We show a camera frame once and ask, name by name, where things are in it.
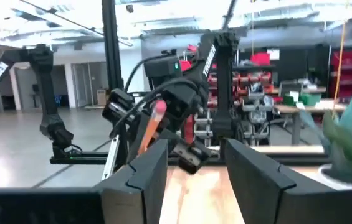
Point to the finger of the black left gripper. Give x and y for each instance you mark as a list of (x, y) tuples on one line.
[(192, 157), (138, 130)]

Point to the teal artificial plant white pot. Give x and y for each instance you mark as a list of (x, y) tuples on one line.
[(350, 140)]

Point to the wooden workbench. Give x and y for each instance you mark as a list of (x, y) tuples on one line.
[(312, 109)]

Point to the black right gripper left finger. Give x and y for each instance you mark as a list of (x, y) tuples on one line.
[(116, 202)]

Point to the black aluminium table frame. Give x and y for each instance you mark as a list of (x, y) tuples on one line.
[(111, 46)]

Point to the background black robot arm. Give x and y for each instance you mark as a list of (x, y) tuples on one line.
[(45, 93)]

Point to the parts rack orange red bins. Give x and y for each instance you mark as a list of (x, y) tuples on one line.
[(256, 93)]

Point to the green boxes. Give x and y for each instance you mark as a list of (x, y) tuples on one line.
[(309, 99)]

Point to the silver aluminium frame strip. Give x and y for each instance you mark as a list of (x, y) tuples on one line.
[(110, 158)]

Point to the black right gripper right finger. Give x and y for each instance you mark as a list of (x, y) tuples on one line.
[(272, 199)]

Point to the orange pencil pink eraser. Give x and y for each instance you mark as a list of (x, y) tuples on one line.
[(152, 127)]

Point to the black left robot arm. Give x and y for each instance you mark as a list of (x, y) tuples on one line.
[(225, 93)]

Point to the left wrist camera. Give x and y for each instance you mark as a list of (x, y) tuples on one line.
[(118, 105)]

